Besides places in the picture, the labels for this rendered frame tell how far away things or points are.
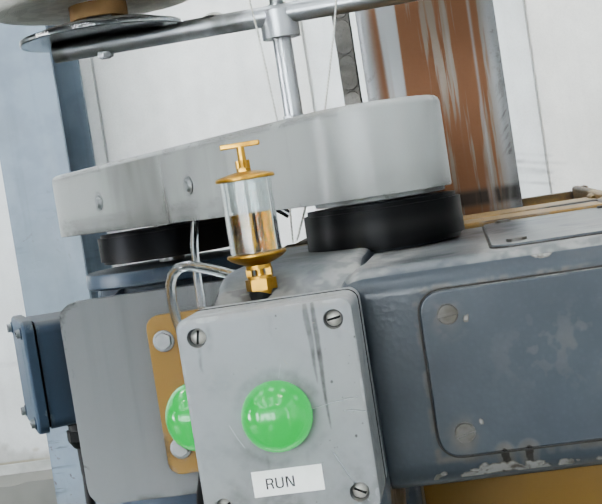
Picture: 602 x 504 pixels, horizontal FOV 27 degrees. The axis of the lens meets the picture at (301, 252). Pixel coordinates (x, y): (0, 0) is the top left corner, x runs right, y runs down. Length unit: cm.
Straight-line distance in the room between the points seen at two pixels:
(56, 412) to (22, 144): 460
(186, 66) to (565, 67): 172
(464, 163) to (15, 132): 464
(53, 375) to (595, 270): 56
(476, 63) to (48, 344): 42
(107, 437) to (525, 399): 50
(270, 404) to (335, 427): 3
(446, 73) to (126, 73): 492
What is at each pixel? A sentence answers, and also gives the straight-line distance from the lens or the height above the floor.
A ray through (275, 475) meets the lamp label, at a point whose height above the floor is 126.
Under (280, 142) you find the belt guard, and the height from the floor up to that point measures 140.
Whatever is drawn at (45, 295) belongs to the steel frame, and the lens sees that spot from 560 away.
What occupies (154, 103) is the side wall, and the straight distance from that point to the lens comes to 590.
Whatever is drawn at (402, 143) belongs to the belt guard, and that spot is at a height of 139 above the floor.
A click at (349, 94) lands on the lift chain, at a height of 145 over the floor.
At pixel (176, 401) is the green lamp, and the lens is 55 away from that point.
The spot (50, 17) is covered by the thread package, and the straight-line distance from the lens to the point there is 98.
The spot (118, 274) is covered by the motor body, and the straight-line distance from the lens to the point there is 102.
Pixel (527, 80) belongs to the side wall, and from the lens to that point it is 575.
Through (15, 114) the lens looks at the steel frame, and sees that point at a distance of 561.
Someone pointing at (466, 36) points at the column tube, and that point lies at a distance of 106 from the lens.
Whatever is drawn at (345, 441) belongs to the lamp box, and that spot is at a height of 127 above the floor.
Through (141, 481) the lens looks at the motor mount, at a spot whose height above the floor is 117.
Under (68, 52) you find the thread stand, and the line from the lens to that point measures 94.
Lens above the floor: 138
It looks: 3 degrees down
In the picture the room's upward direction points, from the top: 9 degrees counter-clockwise
